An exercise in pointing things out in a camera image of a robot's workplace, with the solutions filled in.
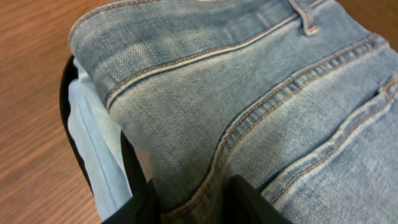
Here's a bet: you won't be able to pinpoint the light blue folded garment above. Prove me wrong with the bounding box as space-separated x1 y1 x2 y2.
67 59 132 221

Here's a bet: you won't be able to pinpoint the light blue denim jeans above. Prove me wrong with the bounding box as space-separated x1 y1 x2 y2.
69 1 397 223

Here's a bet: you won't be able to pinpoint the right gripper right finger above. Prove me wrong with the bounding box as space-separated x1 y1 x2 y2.
223 175 292 224

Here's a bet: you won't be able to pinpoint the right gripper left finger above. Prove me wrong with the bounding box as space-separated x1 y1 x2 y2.
102 180 161 224

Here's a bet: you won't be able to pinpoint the black folded garment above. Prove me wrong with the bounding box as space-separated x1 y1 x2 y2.
58 55 150 200

